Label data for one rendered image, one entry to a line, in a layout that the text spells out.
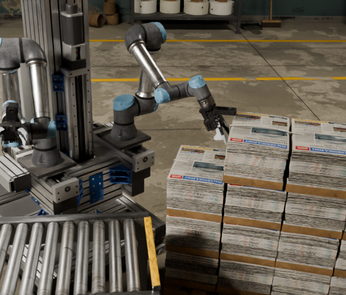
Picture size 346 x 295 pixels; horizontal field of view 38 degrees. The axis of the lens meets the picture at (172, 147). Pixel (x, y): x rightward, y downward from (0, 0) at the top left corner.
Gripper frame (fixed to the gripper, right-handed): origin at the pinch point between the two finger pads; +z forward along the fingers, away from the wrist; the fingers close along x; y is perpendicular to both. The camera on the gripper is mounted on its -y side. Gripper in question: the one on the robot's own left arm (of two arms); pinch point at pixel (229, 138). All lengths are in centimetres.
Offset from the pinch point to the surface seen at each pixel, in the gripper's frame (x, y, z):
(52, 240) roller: 75, 64, -14
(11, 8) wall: -545, 393, -134
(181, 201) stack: 18.1, 31.0, 15.8
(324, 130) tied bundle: -7.4, -43.3, 16.4
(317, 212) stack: 17, -28, 45
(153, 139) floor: -182, 118, 46
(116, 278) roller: 90, 37, 2
